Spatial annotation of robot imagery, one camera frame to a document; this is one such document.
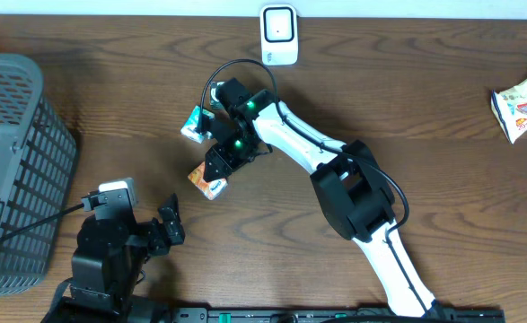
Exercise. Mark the grey plastic basket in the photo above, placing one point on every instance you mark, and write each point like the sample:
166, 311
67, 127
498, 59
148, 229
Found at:
38, 157

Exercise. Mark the orange small carton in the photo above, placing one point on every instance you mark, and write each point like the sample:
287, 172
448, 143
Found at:
210, 189

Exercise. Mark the white snack bag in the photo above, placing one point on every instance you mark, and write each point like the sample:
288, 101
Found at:
510, 110

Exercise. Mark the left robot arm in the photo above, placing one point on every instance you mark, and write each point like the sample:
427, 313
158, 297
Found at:
112, 247

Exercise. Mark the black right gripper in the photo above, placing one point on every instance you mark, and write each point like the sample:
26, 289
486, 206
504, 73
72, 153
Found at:
220, 165

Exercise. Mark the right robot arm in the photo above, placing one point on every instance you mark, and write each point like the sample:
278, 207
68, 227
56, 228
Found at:
355, 195

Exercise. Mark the teal small carton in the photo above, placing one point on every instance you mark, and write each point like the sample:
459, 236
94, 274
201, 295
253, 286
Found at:
190, 128

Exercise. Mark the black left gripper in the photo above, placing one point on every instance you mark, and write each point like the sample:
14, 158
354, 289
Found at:
153, 237

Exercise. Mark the dark green round-logo box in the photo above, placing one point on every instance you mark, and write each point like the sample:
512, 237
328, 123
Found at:
214, 101

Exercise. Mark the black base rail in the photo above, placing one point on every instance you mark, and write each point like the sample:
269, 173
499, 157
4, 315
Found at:
203, 315

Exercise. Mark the white barcode scanner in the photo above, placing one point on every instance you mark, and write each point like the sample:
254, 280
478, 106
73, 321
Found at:
278, 34

